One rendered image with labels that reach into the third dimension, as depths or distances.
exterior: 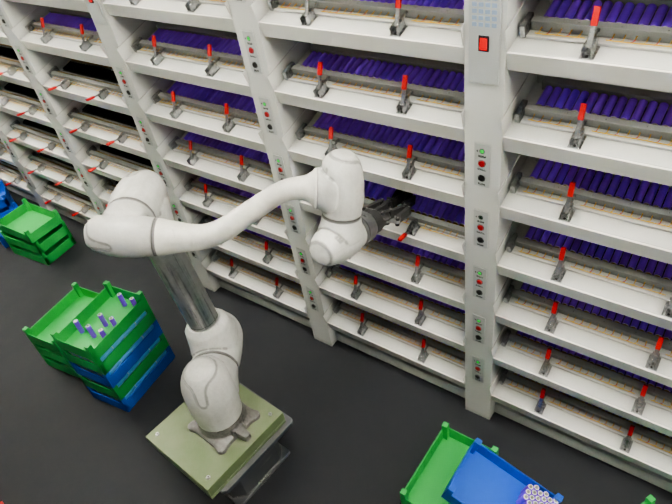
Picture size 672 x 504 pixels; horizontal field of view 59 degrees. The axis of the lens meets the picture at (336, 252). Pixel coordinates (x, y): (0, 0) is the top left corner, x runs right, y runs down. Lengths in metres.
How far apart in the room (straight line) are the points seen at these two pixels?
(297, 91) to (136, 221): 0.58
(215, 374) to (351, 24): 1.07
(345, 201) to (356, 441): 1.06
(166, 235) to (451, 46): 0.81
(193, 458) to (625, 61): 1.61
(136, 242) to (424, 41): 0.84
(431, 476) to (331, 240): 0.99
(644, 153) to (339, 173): 0.65
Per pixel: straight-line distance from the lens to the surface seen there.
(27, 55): 2.92
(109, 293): 2.57
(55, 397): 2.80
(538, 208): 1.53
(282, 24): 1.66
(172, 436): 2.12
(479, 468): 2.06
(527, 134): 1.43
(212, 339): 1.96
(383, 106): 1.59
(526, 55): 1.33
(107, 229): 1.57
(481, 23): 1.33
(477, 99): 1.41
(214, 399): 1.87
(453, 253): 1.72
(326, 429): 2.26
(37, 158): 3.71
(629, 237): 1.49
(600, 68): 1.29
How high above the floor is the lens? 1.89
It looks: 40 degrees down
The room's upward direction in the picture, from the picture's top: 11 degrees counter-clockwise
